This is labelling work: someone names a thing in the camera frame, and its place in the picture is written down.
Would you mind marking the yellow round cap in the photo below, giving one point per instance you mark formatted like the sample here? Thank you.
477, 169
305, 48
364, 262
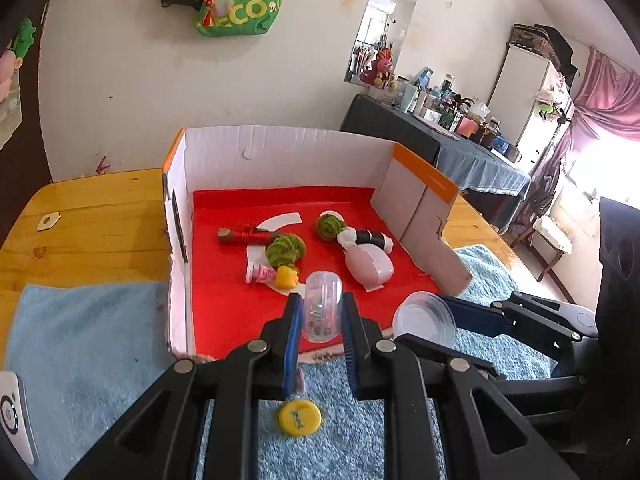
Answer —
300, 416

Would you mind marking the green plush toy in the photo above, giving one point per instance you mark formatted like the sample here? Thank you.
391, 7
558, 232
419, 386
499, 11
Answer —
25, 37

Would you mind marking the clear plastic jar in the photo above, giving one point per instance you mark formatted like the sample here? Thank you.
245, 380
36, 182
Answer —
425, 320

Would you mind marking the row of bottles and jars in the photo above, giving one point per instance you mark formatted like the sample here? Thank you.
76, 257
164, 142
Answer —
450, 105

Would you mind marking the green hanging plush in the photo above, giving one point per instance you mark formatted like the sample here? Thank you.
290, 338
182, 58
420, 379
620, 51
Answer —
546, 107

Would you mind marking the small pink toy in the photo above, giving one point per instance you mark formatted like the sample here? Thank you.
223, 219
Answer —
260, 275

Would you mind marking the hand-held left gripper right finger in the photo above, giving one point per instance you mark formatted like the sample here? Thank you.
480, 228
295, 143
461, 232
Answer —
350, 345

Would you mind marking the wooden stick with red wrap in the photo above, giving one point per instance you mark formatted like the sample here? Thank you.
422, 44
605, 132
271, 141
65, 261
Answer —
240, 236

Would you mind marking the magenta plush toy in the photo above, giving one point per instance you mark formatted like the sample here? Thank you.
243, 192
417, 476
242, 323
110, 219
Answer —
382, 67

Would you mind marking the white remote control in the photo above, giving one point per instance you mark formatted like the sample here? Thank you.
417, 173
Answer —
15, 420

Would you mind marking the cardboard box with red floor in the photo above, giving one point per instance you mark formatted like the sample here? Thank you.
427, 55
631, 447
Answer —
225, 310

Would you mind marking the wall mirror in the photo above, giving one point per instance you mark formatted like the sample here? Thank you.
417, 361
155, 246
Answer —
380, 25

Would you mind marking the pink plush toy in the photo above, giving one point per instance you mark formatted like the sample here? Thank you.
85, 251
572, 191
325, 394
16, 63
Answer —
9, 75

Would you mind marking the small yellow toy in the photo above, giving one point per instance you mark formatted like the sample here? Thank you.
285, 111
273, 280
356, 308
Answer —
287, 276

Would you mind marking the light blue towel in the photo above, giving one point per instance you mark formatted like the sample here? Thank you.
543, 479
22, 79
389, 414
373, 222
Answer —
90, 350

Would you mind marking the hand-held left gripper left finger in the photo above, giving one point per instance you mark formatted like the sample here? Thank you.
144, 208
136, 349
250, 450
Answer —
292, 345

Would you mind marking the small white tag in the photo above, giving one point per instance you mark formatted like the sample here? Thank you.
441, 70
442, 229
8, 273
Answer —
48, 220

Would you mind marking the green pom-pom ball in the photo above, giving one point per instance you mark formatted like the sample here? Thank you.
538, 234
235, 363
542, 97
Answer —
285, 250
329, 226

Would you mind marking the pink curtain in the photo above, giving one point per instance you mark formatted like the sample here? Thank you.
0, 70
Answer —
600, 90

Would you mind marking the white tall cabinet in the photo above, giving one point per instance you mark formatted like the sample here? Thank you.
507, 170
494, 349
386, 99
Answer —
520, 95

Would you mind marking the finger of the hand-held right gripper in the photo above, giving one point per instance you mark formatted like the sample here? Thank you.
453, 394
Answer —
475, 317
540, 390

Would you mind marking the clear plastic capsule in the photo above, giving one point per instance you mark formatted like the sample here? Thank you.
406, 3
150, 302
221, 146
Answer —
322, 305

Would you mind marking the black and white roll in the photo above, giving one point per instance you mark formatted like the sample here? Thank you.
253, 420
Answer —
367, 237

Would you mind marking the stool with white cushion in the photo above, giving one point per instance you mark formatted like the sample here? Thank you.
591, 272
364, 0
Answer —
552, 232

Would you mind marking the table with dark cloth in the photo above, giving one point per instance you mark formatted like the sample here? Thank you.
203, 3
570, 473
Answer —
450, 160

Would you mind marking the dark patterned bag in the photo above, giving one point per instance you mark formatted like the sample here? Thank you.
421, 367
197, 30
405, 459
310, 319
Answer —
542, 42

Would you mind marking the brown paper sheet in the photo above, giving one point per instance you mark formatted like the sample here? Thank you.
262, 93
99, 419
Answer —
10, 122

